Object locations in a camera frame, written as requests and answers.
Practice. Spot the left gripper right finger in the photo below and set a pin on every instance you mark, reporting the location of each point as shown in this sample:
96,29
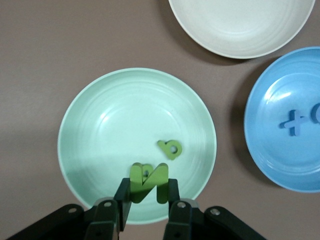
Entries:
187,222

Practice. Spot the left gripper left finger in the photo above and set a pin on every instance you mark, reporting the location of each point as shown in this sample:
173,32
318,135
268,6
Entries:
102,220

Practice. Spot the green letter N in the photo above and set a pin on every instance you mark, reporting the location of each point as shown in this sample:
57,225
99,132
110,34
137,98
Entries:
136,180

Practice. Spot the green letter B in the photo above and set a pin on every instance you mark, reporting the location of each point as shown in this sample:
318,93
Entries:
150,168

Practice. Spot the green letter P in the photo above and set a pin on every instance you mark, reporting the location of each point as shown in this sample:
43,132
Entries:
163,146

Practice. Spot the blue letter X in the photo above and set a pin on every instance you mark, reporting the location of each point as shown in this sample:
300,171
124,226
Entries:
293,123

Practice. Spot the blue letter G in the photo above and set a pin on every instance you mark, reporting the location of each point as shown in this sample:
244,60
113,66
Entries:
313,112

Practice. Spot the blue plate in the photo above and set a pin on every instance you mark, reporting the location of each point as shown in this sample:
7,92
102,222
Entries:
275,162

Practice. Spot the green plate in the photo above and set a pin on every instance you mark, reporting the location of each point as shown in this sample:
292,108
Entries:
125,112

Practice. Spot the brown paper table cover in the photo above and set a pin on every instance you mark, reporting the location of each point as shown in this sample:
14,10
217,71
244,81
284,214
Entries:
50,37

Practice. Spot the beige plate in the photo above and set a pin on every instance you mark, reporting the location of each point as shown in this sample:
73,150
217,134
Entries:
237,25

